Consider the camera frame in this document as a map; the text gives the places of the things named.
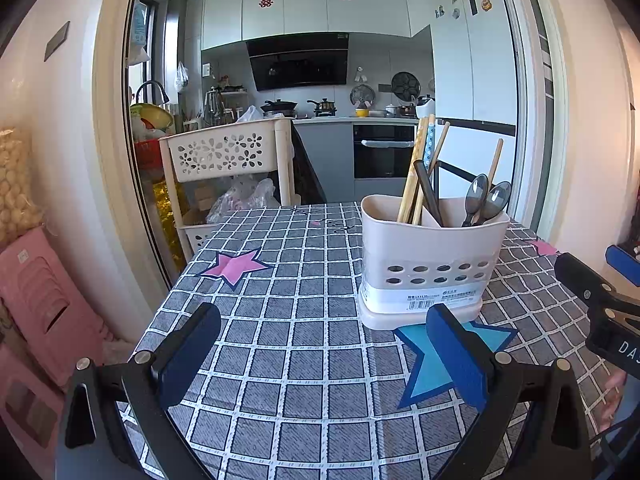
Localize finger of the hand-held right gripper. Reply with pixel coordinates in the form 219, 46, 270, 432
554, 252, 623, 311
605, 244, 640, 288

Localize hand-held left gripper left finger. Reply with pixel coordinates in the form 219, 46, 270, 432
55, 302, 222, 480

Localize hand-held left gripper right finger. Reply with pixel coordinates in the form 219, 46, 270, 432
425, 304, 593, 480

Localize beige plastic cutlery holder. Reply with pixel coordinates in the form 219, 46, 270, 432
357, 194, 511, 331

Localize black chopstick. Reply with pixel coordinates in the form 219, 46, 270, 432
413, 159, 446, 227

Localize plain wooden chopstick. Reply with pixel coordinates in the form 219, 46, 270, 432
412, 121, 451, 226

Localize blue patterned wooden chopstick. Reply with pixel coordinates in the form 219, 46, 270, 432
407, 114, 437, 225

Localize yellow patterned wooden chopstick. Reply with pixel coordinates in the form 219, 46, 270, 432
397, 117, 430, 223

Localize grey checked tablecloth with stars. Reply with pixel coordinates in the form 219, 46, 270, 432
120, 202, 631, 480

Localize gold foil bag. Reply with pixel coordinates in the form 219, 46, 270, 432
151, 179, 191, 261

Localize pink plastic stool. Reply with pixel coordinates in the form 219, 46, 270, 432
0, 345, 68, 463
0, 225, 136, 393

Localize clear plastic bag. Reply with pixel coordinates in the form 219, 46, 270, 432
206, 178, 281, 224

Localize beige plastic rack cart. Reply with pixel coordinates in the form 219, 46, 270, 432
159, 117, 296, 266

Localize red basket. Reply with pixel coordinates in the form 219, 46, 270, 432
134, 139, 168, 168

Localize black built-in oven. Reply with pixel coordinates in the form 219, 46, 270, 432
352, 124, 418, 179

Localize yellow green dish basket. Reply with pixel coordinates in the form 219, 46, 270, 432
129, 102, 176, 141

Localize grey kitchen counter cabinet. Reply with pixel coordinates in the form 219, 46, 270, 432
292, 116, 421, 203

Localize bag of white puffs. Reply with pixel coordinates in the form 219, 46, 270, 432
0, 127, 47, 248

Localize metal kettle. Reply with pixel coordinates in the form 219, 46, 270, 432
205, 87, 224, 126

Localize white refrigerator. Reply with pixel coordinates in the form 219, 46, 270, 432
410, 0, 521, 211

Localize dark round hanging trivet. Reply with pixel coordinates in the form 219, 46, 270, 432
391, 71, 421, 98

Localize black frying pan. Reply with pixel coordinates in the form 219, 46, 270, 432
260, 99, 299, 115

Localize curved kitchen faucet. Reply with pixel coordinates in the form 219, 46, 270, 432
135, 81, 168, 106

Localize black range hood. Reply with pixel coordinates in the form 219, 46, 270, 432
246, 32, 351, 92

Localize white upper kitchen cabinets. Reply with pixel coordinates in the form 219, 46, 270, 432
201, 0, 413, 52

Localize grey wall switch plate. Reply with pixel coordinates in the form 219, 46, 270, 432
44, 21, 71, 62

